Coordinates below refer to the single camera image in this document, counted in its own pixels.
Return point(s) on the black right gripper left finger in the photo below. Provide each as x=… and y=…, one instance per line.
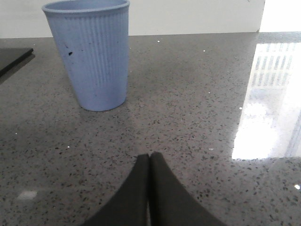
x=128, y=206

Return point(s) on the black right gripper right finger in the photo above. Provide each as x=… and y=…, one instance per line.
x=170, y=203

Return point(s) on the light blue ribbed cup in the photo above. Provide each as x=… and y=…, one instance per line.
x=92, y=40

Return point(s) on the black glass gas stove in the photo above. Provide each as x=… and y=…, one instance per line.
x=10, y=57

